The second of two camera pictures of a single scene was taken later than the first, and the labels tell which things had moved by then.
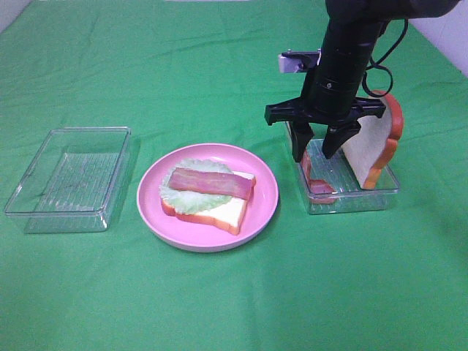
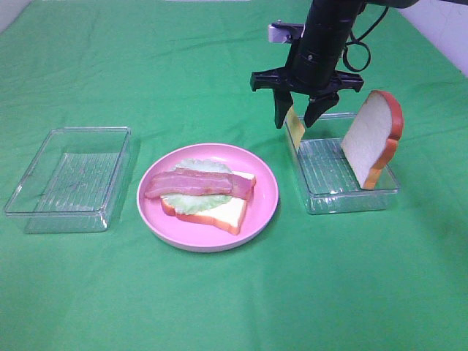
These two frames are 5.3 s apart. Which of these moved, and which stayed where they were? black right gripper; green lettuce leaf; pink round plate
Moved: black right gripper
Stayed: pink round plate; green lettuce leaf
